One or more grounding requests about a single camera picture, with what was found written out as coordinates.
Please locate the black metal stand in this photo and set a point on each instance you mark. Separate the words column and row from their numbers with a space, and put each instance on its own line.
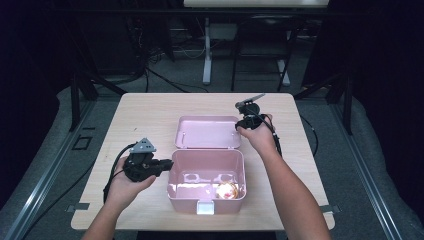
column 348, row 103
column 75, row 100

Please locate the person's right hand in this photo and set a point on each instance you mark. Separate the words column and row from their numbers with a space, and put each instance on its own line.
column 263, row 140

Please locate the round gold red ornament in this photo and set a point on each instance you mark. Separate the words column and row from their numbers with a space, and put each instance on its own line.
column 226, row 190

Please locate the grey tape strip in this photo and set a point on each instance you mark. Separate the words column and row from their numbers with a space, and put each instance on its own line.
column 330, row 209
column 78, row 207

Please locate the white desk leg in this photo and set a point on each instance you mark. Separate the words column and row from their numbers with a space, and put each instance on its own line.
column 284, row 75
column 207, row 60

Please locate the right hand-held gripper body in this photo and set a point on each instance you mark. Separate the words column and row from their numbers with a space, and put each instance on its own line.
column 253, row 120

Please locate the metal floor rail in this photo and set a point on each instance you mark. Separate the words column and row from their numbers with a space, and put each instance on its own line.
column 366, row 173
column 40, row 186

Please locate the person's left hand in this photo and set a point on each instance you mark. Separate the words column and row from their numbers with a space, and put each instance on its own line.
column 123, row 190

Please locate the dark curtain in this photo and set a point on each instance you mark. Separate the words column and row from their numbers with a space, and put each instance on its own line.
column 390, row 83
column 26, row 83

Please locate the black chair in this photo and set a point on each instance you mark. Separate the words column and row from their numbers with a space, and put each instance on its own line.
column 266, row 36

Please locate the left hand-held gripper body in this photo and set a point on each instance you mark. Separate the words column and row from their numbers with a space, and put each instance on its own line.
column 138, row 165

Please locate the pink plastic storage box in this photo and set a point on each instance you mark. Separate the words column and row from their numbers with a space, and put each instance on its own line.
column 206, row 133

